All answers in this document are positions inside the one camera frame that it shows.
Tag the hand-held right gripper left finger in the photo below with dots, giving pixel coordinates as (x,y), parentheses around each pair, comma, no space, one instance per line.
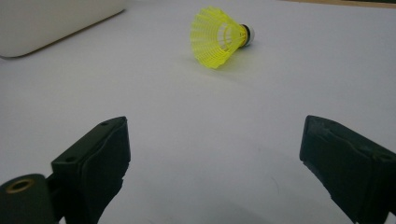
(93,165)

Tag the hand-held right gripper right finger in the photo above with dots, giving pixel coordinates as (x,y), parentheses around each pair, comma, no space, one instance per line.
(351,168)

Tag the white plastic bin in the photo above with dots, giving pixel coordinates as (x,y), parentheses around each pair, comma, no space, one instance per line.
(46,25)

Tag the yellow shuttlecock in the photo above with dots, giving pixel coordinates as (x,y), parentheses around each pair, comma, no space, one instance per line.
(211,40)

